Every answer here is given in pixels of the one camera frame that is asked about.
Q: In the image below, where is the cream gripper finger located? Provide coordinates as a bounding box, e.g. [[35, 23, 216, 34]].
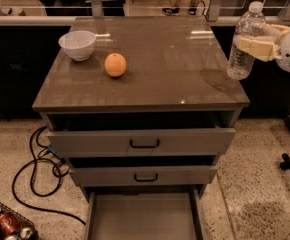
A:
[[264, 24, 290, 43], [238, 36, 281, 62]]

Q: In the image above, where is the clear plastic water bottle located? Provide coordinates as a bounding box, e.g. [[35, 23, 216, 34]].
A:
[[227, 1, 266, 80]]

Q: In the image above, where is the grey drawer cabinet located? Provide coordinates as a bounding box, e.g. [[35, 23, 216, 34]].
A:
[[31, 16, 251, 240]]

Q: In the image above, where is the bottom grey drawer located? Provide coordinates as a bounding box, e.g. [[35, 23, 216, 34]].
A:
[[82, 187, 209, 240]]

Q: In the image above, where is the grey drawer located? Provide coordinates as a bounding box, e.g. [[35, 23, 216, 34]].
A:
[[82, 187, 209, 240], [48, 126, 235, 158], [70, 156, 217, 187]]

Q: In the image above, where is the top grey drawer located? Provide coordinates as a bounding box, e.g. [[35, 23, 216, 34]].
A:
[[48, 126, 235, 158]]

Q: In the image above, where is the middle grey drawer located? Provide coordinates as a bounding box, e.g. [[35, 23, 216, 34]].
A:
[[70, 156, 217, 187]]

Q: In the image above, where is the orange fruit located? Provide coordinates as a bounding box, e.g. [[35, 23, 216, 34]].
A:
[[104, 53, 127, 77]]

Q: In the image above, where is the metal railing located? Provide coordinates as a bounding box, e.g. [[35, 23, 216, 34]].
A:
[[0, 0, 290, 27]]

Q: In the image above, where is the white bowl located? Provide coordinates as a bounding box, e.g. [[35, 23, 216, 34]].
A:
[[58, 30, 96, 61]]

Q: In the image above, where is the silver can top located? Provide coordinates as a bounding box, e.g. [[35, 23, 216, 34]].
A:
[[19, 227, 34, 240]]

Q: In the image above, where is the red soda can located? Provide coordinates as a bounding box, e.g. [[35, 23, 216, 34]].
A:
[[0, 212, 21, 237]]

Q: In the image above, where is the black floor cable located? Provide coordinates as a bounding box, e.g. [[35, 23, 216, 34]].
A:
[[11, 126, 87, 226]]

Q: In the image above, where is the wire basket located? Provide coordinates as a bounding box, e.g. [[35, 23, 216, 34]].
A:
[[0, 202, 39, 240]]

